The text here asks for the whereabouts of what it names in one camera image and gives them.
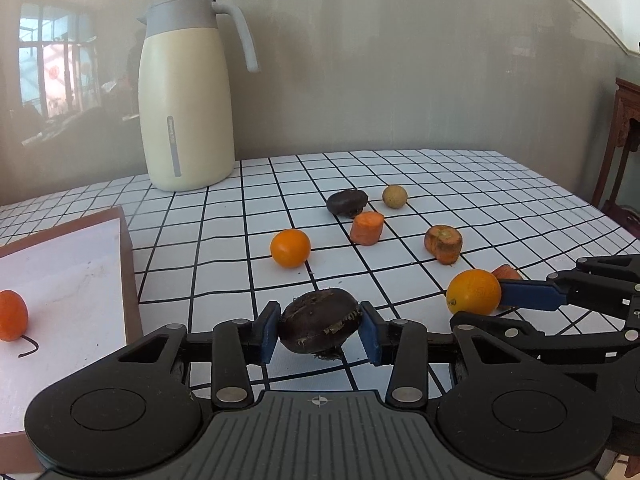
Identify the dark wooden chair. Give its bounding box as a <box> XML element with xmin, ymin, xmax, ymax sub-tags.
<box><xmin>591</xmin><ymin>77</ymin><xmax>640</xmax><ymax>238</ymax></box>

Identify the shallow cardboard box white inside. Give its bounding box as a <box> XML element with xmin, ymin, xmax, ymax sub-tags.
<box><xmin>0</xmin><ymin>205</ymin><xmax>144</xmax><ymax>476</ymax></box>

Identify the dark brown water chestnut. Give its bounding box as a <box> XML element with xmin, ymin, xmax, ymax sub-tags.
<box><xmin>326</xmin><ymin>189</ymin><xmax>369</xmax><ymax>218</ymax></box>

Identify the cream thermos jug grey lid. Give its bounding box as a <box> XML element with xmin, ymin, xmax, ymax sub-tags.
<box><xmin>136</xmin><ymin>0</ymin><xmax>261</xmax><ymax>192</ymax></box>

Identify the small orange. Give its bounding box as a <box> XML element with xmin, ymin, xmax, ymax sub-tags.
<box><xmin>270</xmin><ymin>228</ymin><xmax>311</xmax><ymax>268</ymax></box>
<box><xmin>445</xmin><ymin>269</ymin><xmax>502</xmax><ymax>316</ymax></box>

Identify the tan longan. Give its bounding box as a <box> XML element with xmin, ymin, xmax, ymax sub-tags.
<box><xmin>382</xmin><ymin>185</ymin><xmax>408</xmax><ymax>209</ymax></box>

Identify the white checked tablecloth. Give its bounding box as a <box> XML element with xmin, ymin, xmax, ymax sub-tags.
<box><xmin>0</xmin><ymin>149</ymin><xmax>640</xmax><ymax>411</ymax></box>

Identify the dark beet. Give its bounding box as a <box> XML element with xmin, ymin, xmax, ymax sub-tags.
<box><xmin>278</xmin><ymin>288</ymin><xmax>362</xmax><ymax>361</ymax></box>

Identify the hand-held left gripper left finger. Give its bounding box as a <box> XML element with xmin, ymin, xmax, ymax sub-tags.
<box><xmin>116</xmin><ymin>301</ymin><xmax>282</xmax><ymax>409</ymax></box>

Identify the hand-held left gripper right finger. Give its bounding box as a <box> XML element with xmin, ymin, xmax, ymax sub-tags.
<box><xmin>357</xmin><ymin>302</ymin><xmax>540</xmax><ymax>409</ymax></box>

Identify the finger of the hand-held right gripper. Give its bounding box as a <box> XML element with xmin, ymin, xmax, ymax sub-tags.
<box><xmin>500</xmin><ymin>255</ymin><xmax>640</xmax><ymax>321</ymax></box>
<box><xmin>450</xmin><ymin>311</ymin><xmax>640</xmax><ymax>361</ymax></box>

